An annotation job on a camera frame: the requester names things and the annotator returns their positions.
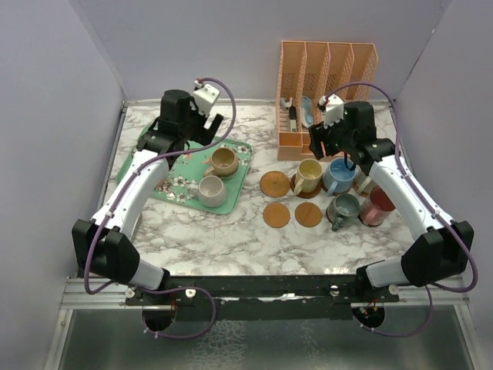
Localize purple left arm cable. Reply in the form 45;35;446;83
83;76;236;341

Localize peach plastic desk organizer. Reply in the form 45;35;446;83
275;41;378;160

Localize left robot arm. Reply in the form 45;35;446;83
72;82;223;304

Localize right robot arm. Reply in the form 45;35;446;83
309;94;474;301

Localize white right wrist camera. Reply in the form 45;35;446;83
317;94;344;129

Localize dark grey mug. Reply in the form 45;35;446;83
326;193;361;232

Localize beige ceramic mug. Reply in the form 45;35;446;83
203;147;239;179

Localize light orange wooden coaster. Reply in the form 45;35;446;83
263;202;290;228

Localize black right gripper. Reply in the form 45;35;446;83
309;111;355;160

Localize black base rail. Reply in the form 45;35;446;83
126;274;398;321

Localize grooved brown wooden coaster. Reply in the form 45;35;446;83
290;174;323;199

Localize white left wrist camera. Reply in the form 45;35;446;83
192;80;220;116

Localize pink red mug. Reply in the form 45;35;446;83
358;187;396;227

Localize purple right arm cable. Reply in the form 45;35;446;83
317;82;478;338

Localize pale yellow mug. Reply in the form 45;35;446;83
293;159;323;195

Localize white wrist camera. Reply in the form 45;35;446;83
317;94;344;129
192;80;220;116

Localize green floral mug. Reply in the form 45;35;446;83
353;170;377;197

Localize grey white mug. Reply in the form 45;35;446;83
188;176;227;208

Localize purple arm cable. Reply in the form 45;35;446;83
83;76;236;341
317;82;478;338

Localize green floral tray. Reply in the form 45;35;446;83
115;129;253;216

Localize light blue mug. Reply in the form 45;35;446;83
322;158;356;196

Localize woven rattan coaster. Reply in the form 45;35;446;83
260;170;290;198

